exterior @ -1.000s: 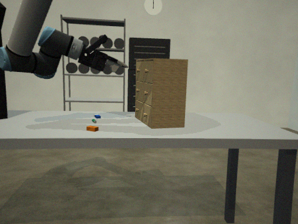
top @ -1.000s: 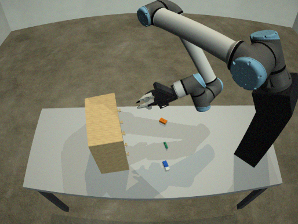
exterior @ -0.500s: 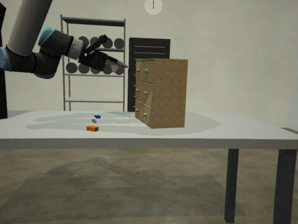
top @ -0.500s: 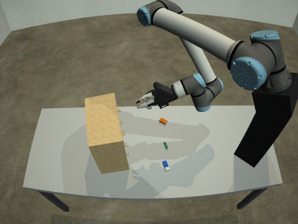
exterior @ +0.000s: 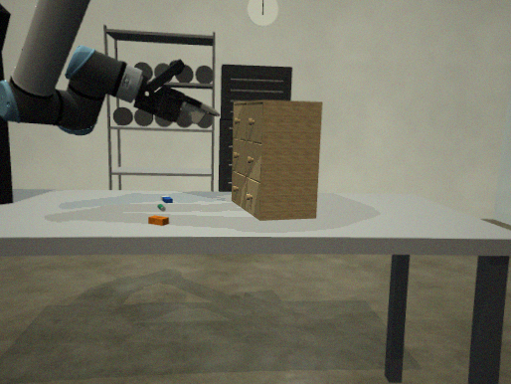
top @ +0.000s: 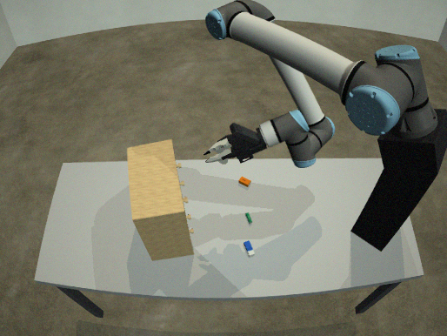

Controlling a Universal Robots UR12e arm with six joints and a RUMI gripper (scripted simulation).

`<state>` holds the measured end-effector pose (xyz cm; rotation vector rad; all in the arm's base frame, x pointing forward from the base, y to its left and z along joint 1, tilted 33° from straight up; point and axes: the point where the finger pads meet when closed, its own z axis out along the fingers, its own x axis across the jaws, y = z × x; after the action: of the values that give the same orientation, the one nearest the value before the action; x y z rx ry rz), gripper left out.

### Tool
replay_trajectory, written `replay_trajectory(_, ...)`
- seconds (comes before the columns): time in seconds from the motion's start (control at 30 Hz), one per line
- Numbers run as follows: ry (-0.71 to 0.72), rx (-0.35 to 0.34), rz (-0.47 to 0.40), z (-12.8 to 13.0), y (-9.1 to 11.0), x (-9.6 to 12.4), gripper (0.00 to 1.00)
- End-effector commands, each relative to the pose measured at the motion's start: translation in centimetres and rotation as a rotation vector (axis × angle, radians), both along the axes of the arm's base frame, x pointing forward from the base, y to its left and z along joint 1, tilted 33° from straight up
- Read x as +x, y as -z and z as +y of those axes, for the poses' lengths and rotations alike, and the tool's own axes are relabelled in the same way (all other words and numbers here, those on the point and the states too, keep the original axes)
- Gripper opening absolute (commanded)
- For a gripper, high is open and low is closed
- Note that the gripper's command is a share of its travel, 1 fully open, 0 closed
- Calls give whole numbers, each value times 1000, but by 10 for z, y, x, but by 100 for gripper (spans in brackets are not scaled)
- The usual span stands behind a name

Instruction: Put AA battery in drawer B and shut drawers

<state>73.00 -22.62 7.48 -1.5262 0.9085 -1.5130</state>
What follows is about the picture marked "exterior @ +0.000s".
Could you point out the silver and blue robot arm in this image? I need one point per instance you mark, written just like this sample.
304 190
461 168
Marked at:
30 95

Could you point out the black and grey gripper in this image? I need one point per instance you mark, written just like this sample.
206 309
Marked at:
172 100

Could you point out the light wooden chest of drawers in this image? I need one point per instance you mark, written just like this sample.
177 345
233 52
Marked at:
290 149

